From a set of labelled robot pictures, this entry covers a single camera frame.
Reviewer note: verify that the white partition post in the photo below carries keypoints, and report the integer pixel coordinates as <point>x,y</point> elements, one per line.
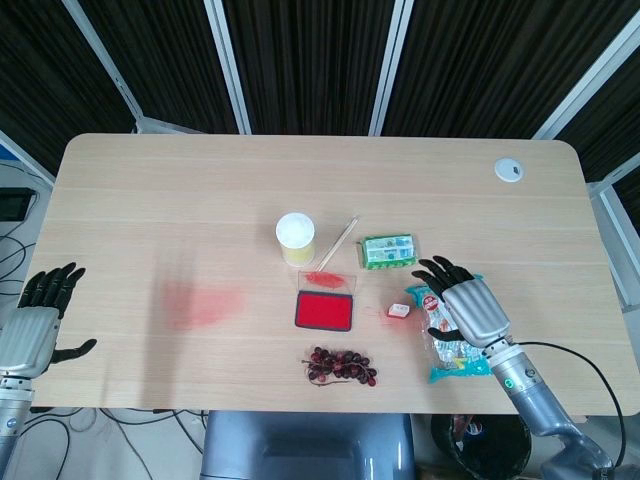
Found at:
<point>227,65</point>
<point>585,82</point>
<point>390,65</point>
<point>100,60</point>

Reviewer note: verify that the green tissue pack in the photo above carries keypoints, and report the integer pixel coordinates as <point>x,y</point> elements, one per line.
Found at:
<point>387,251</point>

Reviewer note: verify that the teal clear snack packet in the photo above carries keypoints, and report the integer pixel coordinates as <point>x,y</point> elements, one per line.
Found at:
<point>457,367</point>

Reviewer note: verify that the white partition frame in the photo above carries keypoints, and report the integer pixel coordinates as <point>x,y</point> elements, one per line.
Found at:
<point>607,210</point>

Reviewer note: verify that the red grape bunch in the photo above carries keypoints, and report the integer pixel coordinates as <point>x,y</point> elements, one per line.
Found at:
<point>340,365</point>

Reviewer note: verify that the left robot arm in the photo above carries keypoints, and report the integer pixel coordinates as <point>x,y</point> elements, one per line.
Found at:
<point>12,415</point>

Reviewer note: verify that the black trash bin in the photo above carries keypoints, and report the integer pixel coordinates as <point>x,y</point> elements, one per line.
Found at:
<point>480,450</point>

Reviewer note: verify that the red ink pad clear lid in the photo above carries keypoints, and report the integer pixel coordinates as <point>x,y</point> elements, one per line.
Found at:
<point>322,310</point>

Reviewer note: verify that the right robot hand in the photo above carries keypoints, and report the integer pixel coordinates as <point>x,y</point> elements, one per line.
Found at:
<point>470,305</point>

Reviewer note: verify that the small red white eraser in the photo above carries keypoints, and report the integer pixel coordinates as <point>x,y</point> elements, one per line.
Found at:
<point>397,311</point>

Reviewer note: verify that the wooden chopstick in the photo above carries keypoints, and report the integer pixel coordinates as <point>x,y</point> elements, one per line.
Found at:
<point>342,240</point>
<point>338,242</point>

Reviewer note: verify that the black screen device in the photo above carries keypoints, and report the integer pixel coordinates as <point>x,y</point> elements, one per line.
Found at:
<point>15,204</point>

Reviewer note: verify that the clear tube white lid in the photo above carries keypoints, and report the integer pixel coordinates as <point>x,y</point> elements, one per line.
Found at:
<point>295,231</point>

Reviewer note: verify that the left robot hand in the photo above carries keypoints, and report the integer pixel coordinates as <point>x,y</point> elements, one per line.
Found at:
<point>27,335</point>

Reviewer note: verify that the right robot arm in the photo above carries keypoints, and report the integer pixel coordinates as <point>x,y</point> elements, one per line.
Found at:
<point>540,400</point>

